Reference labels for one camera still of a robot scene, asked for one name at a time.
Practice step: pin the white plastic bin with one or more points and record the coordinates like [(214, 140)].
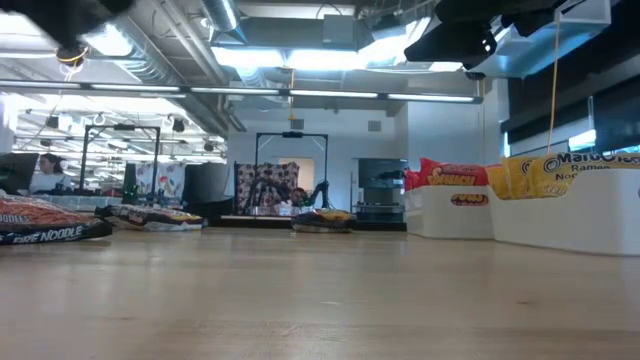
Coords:
[(440, 220), (565, 215)]

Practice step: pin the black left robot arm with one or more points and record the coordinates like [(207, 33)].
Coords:
[(50, 15)]

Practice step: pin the black background robot arm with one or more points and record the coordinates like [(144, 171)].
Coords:
[(320, 192)]

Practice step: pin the Saucy Noods label sticker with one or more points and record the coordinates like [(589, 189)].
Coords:
[(469, 200)]

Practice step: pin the dark metal cart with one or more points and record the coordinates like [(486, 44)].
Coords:
[(382, 190)]

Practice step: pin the person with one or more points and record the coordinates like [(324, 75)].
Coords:
[(299, 196), (50, 172)]

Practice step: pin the long ceiling light bar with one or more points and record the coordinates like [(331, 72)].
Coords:
[(240, 91)]

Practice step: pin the black fire noodle pack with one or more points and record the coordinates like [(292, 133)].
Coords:
[(150, 219), (40, 220), (325, 221)]

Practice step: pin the dark patterned cloth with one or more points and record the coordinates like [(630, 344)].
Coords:
[(265, 180)]

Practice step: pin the black screen panel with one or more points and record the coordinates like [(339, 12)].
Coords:
[(207, 185)]

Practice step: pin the white printed cloth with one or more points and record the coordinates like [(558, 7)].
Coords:
[(160, 180)]

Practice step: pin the black computer monitor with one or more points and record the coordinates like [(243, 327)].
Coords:
[(17, 172)]

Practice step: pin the black gantry frame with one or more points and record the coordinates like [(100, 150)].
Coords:
[(292, 134), (120, 127)]

